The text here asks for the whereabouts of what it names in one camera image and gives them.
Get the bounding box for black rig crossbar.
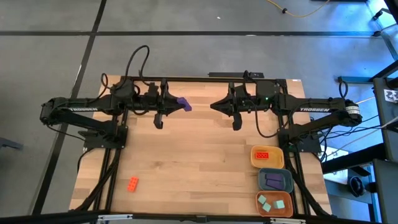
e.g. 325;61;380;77
0;210;398;224

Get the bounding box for black-white fiducial marker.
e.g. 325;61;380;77
383;89;398;103

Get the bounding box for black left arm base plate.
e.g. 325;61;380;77
83;126;129;149

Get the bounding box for black floor beam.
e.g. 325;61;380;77
322;143;388;174

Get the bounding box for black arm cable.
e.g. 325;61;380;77
99;44;150;94
252;101;282;139

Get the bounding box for black flat mounting bar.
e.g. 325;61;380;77
208;72;265;79

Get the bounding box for black headphones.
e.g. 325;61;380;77
348;175;366;198

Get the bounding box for orange plastic bin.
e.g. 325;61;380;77
255;190;294;218

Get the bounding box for grey desk with marker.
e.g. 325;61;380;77
372;77;398;162

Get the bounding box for black tripod stand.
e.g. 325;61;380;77
371;0;398;62

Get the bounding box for blue-grey plastic bin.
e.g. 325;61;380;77
257;167;294;194

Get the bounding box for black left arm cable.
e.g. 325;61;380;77
99;44;150;94

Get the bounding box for yellow floor cable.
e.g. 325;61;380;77
266;0;331;18

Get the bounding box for grey flat object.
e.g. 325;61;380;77
0;136;24;151

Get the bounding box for plain grey desk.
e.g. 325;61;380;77
372;158;398;224

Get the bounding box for black cable bundle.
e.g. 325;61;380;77
287;152;332;218
74;148;123;212

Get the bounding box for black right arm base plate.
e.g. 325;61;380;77
277;129;322;153

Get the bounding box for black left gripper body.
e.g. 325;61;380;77
138;78;172;130

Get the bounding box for yellow plastic bin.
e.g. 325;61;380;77
250;145;285;170

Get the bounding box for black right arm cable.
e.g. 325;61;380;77
252;101;282;139

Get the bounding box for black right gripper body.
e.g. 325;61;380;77
228;82;257;132

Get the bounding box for silver metal bracket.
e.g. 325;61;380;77
269;218;307;224
97;213;134;222

